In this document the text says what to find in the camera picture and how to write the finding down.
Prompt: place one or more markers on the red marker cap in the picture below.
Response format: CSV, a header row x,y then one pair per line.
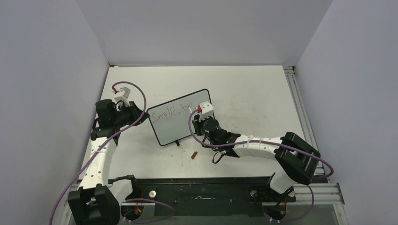
x,y
194,155

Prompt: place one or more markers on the black base frame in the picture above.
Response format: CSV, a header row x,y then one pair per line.
x,y
250,196

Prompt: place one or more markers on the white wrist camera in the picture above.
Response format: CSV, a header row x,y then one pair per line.
x,y
206,111
122,95

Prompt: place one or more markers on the aluminium rail frame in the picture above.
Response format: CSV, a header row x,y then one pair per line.
x,y
324,191

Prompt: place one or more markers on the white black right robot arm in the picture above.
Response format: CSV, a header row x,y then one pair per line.
x,y
298,159

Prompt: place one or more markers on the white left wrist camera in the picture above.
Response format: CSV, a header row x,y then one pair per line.
x,y
122,95

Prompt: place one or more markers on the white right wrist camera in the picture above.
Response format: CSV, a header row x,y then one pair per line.
x,y
206,111

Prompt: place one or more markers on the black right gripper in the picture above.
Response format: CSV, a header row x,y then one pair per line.
x,y
198,123

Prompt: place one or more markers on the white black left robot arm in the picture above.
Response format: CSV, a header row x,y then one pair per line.
x,y
96,202

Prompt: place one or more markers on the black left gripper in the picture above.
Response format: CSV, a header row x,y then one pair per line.
x,y
134,111

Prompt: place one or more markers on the black framed whiteboard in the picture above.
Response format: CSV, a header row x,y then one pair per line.
x,y
169,120

